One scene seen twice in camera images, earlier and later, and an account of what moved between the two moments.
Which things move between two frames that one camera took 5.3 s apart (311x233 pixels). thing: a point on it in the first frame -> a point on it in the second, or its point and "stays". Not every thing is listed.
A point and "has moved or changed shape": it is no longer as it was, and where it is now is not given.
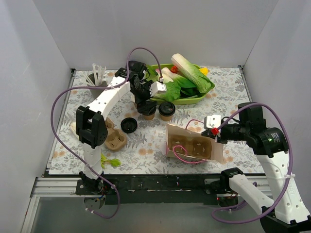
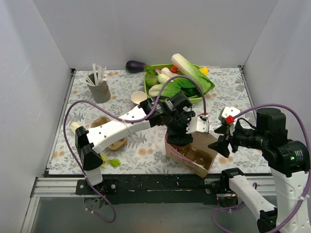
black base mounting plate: x=153 y=189 stays
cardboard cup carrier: x=198 y=147 has moved or changed shape
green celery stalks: x=113 y=162 stays
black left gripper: x=146 y=107 -> x=180 y=140
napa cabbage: x=193 y=73 stays
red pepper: x=174 y=69 stays
